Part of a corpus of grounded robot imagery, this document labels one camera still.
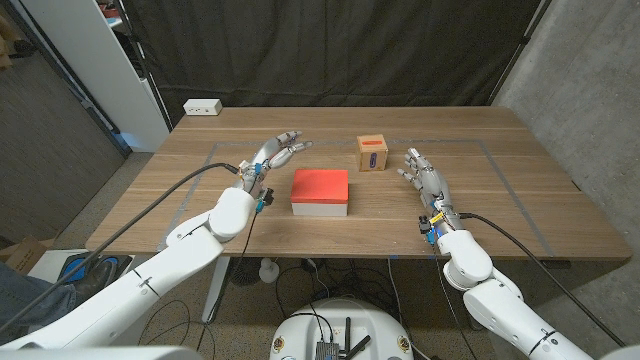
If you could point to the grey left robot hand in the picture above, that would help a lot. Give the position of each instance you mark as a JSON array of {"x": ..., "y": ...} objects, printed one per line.
[{"x": 272, "y": 155}]

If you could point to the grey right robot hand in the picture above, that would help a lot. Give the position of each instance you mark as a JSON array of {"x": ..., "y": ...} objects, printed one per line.
[{"x": 432, "y": 182}]

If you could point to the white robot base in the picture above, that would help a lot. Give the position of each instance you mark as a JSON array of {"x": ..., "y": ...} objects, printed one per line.
[{"x": 300, "y": 330}]

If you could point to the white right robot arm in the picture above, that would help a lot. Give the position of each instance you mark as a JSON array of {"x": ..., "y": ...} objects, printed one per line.
[{"x": 500, "y": 305}]

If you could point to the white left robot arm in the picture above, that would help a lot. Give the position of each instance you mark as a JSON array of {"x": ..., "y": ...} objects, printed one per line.
[{"x": 150, "y": 280}]

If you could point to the red-lidded white box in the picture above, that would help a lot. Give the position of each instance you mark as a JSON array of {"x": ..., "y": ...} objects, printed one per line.
[{"x": 320, "y": 192}]

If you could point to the wooden coin slot box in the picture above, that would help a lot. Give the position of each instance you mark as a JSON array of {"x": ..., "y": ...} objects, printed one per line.
[{"x": 372, "y": 152}]

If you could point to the white power outlet box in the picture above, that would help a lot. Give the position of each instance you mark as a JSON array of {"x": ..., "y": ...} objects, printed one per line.
[{"x": 202, "y": 106}]

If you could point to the cardboard box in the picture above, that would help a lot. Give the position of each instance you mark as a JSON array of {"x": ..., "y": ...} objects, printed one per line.
[{"x": 27, "y": 252}]

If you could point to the small white round stand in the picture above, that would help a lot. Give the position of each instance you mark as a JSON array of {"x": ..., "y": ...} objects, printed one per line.
[{"x": 269, "y": 271}]

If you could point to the black fabric backdrop curtain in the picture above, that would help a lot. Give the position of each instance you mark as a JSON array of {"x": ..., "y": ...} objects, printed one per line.
[{"x": 325, "y": 50}]

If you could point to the small black fan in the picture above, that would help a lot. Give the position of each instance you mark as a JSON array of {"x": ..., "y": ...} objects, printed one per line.
[{"x": 245, "y": 272}]

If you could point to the black backdrop stand pole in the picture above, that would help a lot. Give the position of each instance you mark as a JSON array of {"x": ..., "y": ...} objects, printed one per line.
[
  {"x": 525, "y": 39},
  {"x": 160, "y": 100}
]

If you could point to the white table leg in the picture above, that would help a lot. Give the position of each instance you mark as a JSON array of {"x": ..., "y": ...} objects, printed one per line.
[{"x": 216, "y": 292}]

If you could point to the grey radio module with antennas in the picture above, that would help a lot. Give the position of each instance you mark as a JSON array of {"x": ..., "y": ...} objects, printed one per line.
[{"x": 327, "y": 350}]

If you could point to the black shoe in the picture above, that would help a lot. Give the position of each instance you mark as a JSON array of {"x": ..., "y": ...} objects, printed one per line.
[{"x": 97, "y": 277}]

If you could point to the black foot pedal blue pads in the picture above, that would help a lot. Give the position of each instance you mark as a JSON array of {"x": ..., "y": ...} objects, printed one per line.
[{"x": 72, "y": 262}]

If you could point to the white floor platform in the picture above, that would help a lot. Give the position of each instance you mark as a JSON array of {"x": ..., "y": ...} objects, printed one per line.
[{"x": 47, "y": 265}]

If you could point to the person's leg in jeans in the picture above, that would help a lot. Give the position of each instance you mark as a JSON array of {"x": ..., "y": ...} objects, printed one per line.
[{"x": 30, "y": 305}]

